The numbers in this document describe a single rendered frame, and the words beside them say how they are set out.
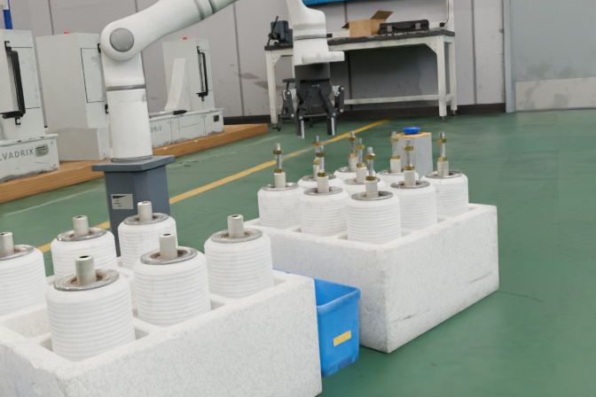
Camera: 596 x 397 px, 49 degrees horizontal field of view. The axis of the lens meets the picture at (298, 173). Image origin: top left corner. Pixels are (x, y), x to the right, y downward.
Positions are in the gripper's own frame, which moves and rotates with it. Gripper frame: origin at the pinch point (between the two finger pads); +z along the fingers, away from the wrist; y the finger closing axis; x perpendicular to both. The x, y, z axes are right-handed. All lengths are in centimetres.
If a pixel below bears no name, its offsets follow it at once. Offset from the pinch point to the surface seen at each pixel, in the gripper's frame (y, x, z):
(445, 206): -17.7, 21.0, 15.9
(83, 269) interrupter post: 52, 49, 9
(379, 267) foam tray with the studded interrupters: 5.9, 35.6, 20.4
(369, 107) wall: -251, -442, 25
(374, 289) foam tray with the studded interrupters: 6.3, 34.4, 24.4
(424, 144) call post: -29.9, -4.5, 6.4
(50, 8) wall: 21, -703, -110
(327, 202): 7.4, 20.0, 11.6
